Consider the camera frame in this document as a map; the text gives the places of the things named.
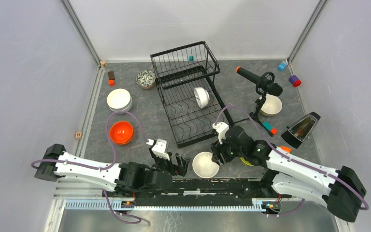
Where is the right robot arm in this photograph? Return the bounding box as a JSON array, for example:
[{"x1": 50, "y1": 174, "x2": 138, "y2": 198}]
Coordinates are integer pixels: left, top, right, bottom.
[{"x1": 211, "y1": 122, "x2": 369, "y2": 222}]

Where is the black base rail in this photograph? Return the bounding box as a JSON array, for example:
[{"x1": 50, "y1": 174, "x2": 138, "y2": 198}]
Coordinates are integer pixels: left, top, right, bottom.
[{"x1": 107, "y1": 178, "x2": 281, "y2": 207}]

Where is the wooden cube corner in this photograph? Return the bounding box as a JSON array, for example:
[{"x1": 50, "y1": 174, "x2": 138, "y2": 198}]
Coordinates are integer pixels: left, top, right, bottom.
[{"x1": 100, "y1": 60, "x2": 107, "y2": 67}]

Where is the lime green bowl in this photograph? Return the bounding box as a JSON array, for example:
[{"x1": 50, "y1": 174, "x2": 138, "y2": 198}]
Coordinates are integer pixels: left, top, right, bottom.
[{"x1": 240, "y1": 157, "x2": 254, "y2": 166}]

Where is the wooden letter cube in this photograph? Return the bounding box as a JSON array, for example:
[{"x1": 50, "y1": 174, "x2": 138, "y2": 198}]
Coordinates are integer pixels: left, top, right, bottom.
[{"x1": 75, "y1": 132, "x2": 83, "y2": 140}]

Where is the black wire dish rack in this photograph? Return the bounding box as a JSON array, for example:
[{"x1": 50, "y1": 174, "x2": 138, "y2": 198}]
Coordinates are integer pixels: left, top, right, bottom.
[{"x1": 150, "y1": 41, "x2": 234, "y2": 148}]

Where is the white bowl grey rim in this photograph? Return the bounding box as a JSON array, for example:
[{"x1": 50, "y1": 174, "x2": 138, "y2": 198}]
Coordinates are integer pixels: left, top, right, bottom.
[{"x1": 109, "y1": 103, "x2": 132, "y2": 112}]

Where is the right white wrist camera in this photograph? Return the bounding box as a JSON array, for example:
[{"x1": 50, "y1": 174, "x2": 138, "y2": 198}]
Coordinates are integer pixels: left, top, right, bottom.
[{"x1": 212, "y1": 122, "x2": 229, "y2": 145}]

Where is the patterned cream bowl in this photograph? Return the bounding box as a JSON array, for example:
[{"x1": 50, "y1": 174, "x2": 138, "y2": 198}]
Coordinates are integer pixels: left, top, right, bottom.
[{"x1": 192, "y1": 152, "x2": 220, "y2": 178}]

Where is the orange bowl rack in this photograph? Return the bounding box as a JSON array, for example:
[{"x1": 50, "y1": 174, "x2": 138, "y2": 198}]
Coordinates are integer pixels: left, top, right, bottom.
[{"x1": 109, "y1": 121, "x2": 135, "y2": 145}]

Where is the brown block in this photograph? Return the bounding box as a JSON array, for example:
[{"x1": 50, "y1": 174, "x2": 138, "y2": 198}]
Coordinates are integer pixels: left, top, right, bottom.
[{"x1": 108, "y1": 71, "x2": 115, "y2": 80}]

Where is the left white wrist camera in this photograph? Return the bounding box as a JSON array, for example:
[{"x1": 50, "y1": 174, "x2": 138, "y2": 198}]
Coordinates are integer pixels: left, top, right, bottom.
[{"x1": 151, "y1": 139, "x2": 171, "y2": 160}]

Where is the purple red block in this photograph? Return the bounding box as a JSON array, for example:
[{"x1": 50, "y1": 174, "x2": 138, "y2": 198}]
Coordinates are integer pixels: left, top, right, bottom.
[{"x1": 288, "y1": 75, "x2": 301, "y2": 87}]

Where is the beige ceramic bowl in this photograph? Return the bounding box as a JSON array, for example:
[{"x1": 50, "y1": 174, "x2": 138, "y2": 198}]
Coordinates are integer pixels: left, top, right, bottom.
[{"x1": 260, "y1": 94, "x2": 283, "y2": 117}]

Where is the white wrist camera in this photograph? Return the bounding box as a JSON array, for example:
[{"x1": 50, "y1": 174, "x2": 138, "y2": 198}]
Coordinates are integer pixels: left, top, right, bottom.
[
  {"x1": 212, "y1": 122, "x2": 229, "y2": 145},
  {"x1": 151, "y1": 139, "x2": 171, "y2": 160}
]

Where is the teal block on table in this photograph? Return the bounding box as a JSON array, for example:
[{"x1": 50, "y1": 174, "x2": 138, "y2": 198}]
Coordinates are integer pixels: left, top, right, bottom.
[{"x1": 262, "y1": 121, "x2": 273, "y2": 132}]

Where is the black microphone on tripod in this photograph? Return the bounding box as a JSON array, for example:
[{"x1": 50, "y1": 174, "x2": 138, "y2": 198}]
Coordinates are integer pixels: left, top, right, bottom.
[{"x1": 235, "y1": 66, "x2": 283, "y2": 131}]

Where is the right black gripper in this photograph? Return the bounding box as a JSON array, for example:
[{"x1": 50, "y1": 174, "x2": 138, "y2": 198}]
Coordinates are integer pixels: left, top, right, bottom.
[{"x1": 210, "y1": 137, "x2": 245, "y2": 167}]

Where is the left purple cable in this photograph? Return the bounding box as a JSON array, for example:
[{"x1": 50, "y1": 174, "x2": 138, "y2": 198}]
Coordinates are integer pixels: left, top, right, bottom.
[{"x1": 30, "y1": 111, "x2": 155, "y2": 225}]

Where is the orange curved block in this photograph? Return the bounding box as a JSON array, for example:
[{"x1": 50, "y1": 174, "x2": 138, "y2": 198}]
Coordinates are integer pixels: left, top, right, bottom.
[{"x1": 280, "y1": 146, "x2": 292, "y2": 154}]

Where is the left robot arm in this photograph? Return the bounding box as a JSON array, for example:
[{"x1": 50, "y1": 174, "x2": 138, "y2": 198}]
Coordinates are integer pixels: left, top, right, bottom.
[{"x1": 34, "y1": 139, "x2": 190, "y2": 197}]

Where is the small orange cube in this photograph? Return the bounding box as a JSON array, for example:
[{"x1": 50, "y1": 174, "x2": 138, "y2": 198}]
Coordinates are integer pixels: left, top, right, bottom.
[{"x1": 269, "y1": 128, "x2": 278, "y2": 136}]

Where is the blue block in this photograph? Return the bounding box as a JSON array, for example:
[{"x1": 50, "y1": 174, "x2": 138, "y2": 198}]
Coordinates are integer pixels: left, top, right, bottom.
[{"x1": 277, "y1": 60, "x2": 288, "y2": 71}]

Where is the pink floral bowl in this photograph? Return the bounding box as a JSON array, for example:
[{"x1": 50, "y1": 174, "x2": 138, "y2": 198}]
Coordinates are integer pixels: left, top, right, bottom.
[{"x1": 135, "y1": 70, "x2": 156, "y2": 89}]

